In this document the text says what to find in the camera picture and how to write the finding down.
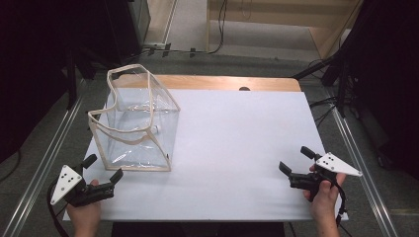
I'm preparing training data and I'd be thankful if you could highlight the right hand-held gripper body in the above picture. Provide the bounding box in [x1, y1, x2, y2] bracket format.
[289, 151, 364, 202]

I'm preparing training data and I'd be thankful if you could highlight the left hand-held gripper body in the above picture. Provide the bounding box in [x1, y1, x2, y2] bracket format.
[49, 164, 116, 208]

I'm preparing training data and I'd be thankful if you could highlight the clear plastic bag beige trim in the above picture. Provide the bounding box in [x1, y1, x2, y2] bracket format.
[87, 63, 182, 173]

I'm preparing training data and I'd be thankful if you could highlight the white feather shuttlecock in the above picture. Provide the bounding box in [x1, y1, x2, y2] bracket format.
[144, 123, 163, 135]

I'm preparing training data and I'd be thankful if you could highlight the person's left hand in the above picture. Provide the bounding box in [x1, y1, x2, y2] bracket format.
[65, 179, 103, 229]

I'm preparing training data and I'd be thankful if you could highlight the person's right hand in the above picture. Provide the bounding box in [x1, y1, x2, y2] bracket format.
[302, 164, 348, 225]

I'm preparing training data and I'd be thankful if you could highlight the white board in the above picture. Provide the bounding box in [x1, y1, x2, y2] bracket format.
[62, 87, 349, 222]

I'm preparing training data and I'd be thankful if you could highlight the black tripod stand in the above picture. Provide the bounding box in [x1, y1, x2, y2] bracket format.
[292, 53, 352, 118]

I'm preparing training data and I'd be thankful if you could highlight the person's dark clothing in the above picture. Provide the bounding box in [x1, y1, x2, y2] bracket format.
[111, 221, 287, 237]

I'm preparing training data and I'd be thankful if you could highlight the wooden table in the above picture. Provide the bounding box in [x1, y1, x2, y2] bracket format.
[112, 74, 302, 93]

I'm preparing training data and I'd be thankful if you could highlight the light wooden shelf unit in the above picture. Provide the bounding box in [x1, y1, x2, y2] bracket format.
[206, 0, 365, 61]

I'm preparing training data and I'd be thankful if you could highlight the black cabinet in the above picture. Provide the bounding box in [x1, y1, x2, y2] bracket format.
[103, 0, 152, 65]

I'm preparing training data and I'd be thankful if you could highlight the metal floor rail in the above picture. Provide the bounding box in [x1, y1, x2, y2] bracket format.
[0, 94, 84, 237]
[330, 106, 400, 237]

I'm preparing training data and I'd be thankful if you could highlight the left hand-held gripper cable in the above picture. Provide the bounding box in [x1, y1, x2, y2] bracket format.
[46, 180, 72, 237]

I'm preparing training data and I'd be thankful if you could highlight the hand-held gripper cable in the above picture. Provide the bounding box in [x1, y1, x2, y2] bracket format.
[332, 179, 350, 237]
[46, 180, 72, 237]

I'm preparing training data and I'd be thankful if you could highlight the right hand-held gripper cable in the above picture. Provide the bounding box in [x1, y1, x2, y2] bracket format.
[332, 179, 350, 237]

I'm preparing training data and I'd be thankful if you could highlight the bundle of black cables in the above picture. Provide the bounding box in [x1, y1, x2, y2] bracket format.
[308, 96, 342, 128]

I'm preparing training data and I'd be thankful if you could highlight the black floor cable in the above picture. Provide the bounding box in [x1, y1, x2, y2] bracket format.
[129, 0, 229, 63]

